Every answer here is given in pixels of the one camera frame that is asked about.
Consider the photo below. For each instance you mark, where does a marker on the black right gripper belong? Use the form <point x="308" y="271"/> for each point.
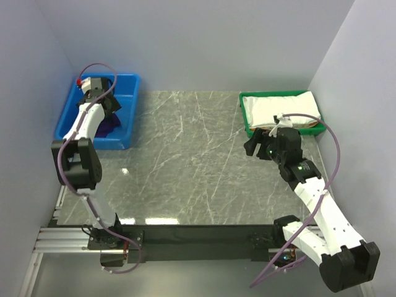
<point x="260" y="136"/>

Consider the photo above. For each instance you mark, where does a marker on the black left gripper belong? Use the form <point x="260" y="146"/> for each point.
<point x="115" y="105"/>

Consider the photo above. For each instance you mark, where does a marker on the orange Doraemon towel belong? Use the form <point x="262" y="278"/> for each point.
<point x="298" y="126"/>

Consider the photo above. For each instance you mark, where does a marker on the purple towel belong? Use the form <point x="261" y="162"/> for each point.
<point x="107" y="126"/>

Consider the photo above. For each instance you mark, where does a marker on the white towel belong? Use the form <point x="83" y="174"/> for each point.
<point x="261" y="110"/>

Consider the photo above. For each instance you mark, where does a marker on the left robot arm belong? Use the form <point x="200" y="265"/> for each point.
<point x="77" y="163"/>

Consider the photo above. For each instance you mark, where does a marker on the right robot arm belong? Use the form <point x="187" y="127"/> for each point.
<point x="344" y="258"/>

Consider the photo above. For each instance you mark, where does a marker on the blue plastic bin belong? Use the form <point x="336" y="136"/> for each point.
<point x="126" y="93"/>

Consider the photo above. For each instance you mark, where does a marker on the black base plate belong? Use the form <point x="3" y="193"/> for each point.
<point x="257" y="243"/>

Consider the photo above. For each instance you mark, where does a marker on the aluminium mounting rail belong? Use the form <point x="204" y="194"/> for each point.
<point x="75" y="240"/>

